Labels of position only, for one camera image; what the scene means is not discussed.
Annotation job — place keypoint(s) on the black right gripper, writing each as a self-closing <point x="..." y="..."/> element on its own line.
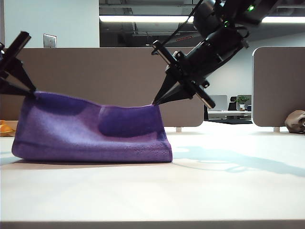
<point x="209" y="55"/>

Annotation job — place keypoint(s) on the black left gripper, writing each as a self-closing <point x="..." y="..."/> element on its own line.
<point x="16" y="48"/>

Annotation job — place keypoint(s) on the purple microfiber cloth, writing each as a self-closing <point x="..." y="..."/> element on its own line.
<point x="83" y="138"/>

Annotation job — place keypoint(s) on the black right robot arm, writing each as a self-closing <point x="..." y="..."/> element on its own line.
<point x="207" y="14"/>

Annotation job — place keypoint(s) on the white divider support foot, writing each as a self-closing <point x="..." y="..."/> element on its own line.
<point x="276" y="130"/>
<point x="178" y="130"/>

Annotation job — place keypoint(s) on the orange object at edge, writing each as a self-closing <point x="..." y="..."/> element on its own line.
<point x="13" y="123"/>

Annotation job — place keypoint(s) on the red ceiling sign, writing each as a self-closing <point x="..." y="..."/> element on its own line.
<point x="184" y="38"/>

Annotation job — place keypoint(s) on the black office chair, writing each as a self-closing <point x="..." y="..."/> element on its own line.
<point x="232" y="105"/>

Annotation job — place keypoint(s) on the white background desk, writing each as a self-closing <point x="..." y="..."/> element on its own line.
<point x="228" y="115"/>

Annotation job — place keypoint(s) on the small potted green plant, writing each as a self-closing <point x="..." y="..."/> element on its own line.
<point x="243" y="101"/>

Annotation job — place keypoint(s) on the long ceiling light strip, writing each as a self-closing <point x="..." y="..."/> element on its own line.
<point x="143" y="19"/>

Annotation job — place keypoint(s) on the wide brown desk divider panel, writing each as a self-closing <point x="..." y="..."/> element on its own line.
<point x="95" y="71"/>

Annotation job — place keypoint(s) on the narrow brown desk divider panel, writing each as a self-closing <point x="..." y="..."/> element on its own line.
<point x="278" y="83"/>

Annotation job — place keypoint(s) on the brown crumpled bag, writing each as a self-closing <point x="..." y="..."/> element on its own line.
<point x="295" y="121"/>

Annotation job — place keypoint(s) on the metal wall switch plate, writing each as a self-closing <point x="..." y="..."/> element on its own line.
<point x="50" y="41"/>

